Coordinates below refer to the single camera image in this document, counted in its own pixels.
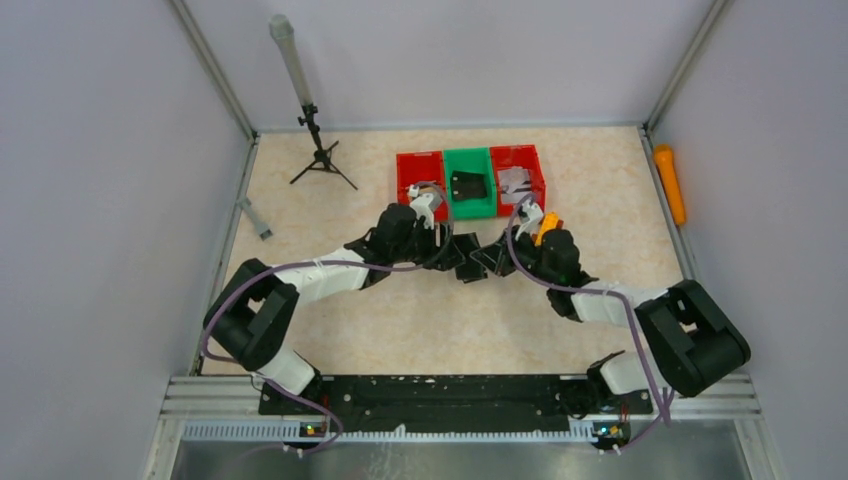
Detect left red plastic bin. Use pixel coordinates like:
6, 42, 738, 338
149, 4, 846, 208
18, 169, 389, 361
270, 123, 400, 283
395, 151, 448, 228

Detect grey cards in red bin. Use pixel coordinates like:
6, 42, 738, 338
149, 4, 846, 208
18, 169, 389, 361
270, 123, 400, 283
497, 167, 533, 205

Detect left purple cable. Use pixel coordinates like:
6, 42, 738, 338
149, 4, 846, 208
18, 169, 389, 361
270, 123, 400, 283
199, 182, 455, 456

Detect black tripod with grey pole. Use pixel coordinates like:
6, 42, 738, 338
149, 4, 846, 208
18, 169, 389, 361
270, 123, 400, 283
269, 14, 358, 191

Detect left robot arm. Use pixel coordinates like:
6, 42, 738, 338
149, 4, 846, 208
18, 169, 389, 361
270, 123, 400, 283
203, 203, 463, 395

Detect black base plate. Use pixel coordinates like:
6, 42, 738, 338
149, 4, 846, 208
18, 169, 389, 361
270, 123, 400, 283
258, 374, 654, 446

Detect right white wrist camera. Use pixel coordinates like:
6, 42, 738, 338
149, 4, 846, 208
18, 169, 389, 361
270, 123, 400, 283
514, 199, 545, 240

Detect orange flashlight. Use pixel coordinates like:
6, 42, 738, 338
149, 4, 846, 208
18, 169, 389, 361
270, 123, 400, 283
653, 144, 687, 226

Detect aluminium frame rail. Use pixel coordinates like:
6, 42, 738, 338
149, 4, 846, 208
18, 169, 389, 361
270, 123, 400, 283
142, 370, 786, 480

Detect right red plastic bin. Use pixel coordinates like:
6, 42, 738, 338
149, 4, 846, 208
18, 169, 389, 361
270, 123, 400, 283
489, 144, 546, 217

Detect small grey bracket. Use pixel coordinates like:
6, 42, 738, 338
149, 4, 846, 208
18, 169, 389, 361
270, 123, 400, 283
236, 196, 273, 241

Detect black leather card holder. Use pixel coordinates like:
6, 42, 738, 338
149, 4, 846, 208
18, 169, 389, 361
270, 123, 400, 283
454, 256, 488, 284

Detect red plastic bin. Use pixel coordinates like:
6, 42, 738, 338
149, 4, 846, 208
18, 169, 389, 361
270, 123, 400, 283
489, 144, 546, 217
395, 151, 448, 228

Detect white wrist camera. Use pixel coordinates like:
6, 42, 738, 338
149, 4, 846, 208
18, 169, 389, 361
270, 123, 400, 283
514, 199, 545, 240
407, 185, 438, 230

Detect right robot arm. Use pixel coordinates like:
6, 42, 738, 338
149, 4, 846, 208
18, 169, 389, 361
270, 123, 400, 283
469, 229, 751, 397

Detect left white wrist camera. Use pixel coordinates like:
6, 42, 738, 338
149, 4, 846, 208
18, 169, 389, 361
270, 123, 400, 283
407, 185, 438, 230

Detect green plastic bin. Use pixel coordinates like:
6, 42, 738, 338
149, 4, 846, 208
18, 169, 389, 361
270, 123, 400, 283
443, 147, 497, 220

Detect yellow toy block car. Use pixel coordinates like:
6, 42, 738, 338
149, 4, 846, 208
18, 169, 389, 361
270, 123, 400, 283
533, 212, 563, 247

